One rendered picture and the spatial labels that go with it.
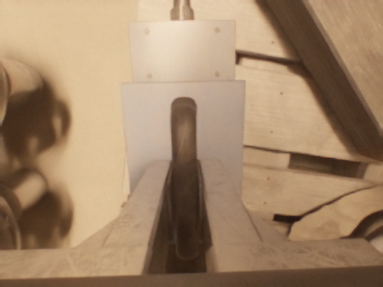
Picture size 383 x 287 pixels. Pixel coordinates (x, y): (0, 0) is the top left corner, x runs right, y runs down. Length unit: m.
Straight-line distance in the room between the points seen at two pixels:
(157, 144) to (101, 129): 0.35
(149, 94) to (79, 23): 0.40
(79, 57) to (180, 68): 0.36
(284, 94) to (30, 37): 0.59
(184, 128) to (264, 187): 0.32
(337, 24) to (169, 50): 0.24
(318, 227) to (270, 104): 0.28
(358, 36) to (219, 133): 0.25
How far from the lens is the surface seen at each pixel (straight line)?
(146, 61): 0.29
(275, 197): 0.49
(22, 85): 0.58
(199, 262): 0.35
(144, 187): 0.17
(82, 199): 0.67
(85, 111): 0.59
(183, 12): 0.34
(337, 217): 0.54
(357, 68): 0.40
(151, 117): 0.23
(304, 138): 0.47
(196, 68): 0.28
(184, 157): 0.18
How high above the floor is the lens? 0.54
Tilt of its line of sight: 77 degrees down
